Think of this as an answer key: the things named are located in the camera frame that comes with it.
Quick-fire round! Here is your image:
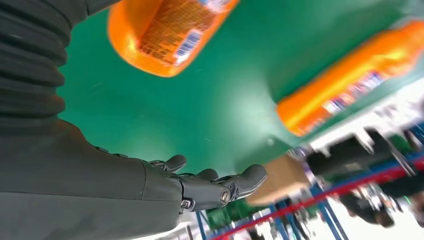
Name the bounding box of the blue metal rack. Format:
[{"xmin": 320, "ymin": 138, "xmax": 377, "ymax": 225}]
[{"xmin": 195, "ymin": 122, "xmax": 424, "ymax": 240}]

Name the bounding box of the red pole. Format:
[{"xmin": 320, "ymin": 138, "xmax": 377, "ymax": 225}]
[{"xmin": 211, "ymin": 162, "xmax": 424, "ymax": 240}]

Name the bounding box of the brown cardboard box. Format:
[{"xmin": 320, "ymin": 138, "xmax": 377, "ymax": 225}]
[{"xmin": 246, "ymin": 153, "xmax": 311, "ymax": 207}]

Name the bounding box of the person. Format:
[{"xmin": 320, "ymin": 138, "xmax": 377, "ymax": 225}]
[{"xmin": 341, "ymin": 192, "xmax": 395, "ymax": 229}]

